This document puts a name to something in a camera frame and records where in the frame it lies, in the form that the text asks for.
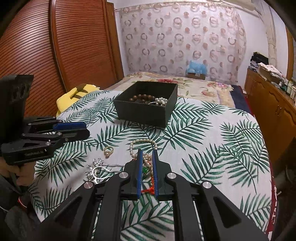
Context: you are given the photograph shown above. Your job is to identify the gold ring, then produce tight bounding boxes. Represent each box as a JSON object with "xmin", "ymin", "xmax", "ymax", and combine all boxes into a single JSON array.
[{"xmin": 103, "ymin": 146, "xmax": 115, "ymax": 158}]

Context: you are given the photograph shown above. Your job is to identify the silver hair comb ornament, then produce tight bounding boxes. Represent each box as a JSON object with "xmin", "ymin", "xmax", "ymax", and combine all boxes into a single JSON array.
[{"xmin": 84, "ymin": 158, "xmax": 117, "ymax": 184}]

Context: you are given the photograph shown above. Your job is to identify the brown wooden bead bracelet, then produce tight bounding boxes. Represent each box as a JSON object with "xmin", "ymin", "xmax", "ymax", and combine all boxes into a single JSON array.
[{"xmin": 128, "ymin": 93, "xmax": 156, "ymax": 104}]

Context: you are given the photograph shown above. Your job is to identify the red cord bead bracelet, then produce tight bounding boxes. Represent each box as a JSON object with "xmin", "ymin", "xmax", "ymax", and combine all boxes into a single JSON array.
[{"xmin": 128, "ymin": 138, "xmax": 159, "ymax": 194}]

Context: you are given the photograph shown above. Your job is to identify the white pearl necklace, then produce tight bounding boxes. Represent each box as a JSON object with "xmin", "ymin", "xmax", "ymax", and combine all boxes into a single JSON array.
[{"xmin": 150, "ymin": 97, "xmax": 169, "ymax": 107}]

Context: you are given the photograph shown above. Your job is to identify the black open jewelry box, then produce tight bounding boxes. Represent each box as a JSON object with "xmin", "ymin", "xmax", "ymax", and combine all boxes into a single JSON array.
[{"xmin": 113, "ymin": 81, "xmax": 178, "ymax": 128}]

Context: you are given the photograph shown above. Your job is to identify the left hand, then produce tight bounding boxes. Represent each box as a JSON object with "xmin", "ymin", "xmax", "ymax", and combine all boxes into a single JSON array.
[{"xmin": 1, "ymin": 157, "xmax": 36, "ymax": 186}]

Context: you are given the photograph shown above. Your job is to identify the yellow pikachu plush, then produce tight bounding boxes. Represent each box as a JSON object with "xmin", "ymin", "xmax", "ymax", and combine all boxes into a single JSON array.
[{"xmin": 56, "ymin": 83, "xmax": 100, "ymax": 116}]

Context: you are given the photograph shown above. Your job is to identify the palm leaf tablecloth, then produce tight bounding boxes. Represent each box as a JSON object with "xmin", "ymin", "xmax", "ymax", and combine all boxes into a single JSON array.
[{"xmin": 29, "ymin": 91, "xmax": 273, "ymax": 240}]

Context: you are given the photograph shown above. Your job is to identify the brown louvered wardrobe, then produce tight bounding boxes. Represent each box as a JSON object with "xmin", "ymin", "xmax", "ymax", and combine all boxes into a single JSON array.
[{"xmin": 1, "ymin": 1, "xmax": 124, "ymax": 116}]

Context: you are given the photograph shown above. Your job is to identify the floral bed blanket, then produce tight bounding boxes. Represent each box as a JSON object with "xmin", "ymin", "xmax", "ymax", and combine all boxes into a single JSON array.
[{"xmin": 107, "ymin": 72, "xmax": 235, "ymax": 108}]

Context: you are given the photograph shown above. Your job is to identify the circle pattern sheer curtain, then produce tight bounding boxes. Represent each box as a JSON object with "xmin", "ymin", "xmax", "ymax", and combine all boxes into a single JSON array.
[{"xmin": 119, "ymin": 2, "xmax": 246, "ymax": 84}]

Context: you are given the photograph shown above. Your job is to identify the wooden side cabinet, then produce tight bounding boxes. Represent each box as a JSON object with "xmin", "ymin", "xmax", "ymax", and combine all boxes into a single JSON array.
[{"xmin": 244, "ymin": 69, "xmax": 295, "ymax": 172}]

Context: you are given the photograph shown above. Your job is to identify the navy blue bed sheet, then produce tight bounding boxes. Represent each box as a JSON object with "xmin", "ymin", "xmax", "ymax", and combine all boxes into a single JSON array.
[{"xmin": 230, "ymin": 85, "xmax": 252, "ymax": 114}]

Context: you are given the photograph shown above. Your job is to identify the cardboard box with blue bag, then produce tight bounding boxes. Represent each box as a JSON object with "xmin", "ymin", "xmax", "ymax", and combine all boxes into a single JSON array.
[{"xmin": 186, "ymin": 60, "xmax": 208, "ymax": 80}]

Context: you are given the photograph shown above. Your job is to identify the cardboard box on cabinet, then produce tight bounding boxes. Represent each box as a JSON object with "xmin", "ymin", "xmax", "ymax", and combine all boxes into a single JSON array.
[{"xmin": 258, "ymin": 63, "xmax": 283, "ymax": 84}]

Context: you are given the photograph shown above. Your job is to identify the stack of folded clothes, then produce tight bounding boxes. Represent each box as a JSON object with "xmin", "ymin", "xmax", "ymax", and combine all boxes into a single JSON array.
[{"xmin": 249, "ymin": 52, "xmax": 269, "ymax": 71}]

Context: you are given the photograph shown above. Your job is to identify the beige tied window curtain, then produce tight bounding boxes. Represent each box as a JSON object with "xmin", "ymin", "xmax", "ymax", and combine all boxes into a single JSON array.
[{"xmin": 261, "ymin": 1, "xmax": 277, "ymax": 67}]

